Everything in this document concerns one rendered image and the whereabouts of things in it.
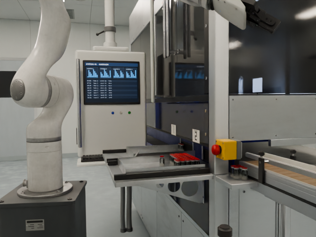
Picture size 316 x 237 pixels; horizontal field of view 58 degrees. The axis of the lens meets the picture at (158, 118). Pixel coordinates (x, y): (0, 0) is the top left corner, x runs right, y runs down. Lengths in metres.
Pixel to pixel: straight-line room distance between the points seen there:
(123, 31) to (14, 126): 3.14
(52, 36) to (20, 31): 5.86
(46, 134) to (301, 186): 0.83
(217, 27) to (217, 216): 0.76
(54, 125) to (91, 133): 1.02
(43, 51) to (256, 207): 1.03
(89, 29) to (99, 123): 4.88
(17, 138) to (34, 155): 5.70
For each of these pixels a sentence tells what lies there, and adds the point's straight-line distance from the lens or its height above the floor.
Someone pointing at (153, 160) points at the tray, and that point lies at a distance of 1.45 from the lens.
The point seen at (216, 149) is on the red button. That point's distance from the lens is 1.11.
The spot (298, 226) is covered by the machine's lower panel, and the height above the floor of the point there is 0.62.
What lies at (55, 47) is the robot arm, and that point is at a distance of 1.05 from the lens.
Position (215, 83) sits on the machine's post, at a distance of 1.18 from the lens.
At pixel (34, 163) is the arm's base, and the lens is 1.09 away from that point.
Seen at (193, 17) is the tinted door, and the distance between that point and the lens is 1.45.
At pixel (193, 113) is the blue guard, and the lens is 1.39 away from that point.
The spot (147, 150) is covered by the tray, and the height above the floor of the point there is 0.89.
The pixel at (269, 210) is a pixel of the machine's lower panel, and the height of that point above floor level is 0.70.
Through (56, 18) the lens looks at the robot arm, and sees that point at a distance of 1.05.
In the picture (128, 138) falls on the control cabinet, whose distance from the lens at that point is 2.11.
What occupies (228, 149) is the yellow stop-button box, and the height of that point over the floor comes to 1.00.
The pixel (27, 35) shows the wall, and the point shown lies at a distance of 6.86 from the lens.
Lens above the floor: 1.17
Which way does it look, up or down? 3 degrees down
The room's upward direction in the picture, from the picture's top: 1 degrees counter-clockwise
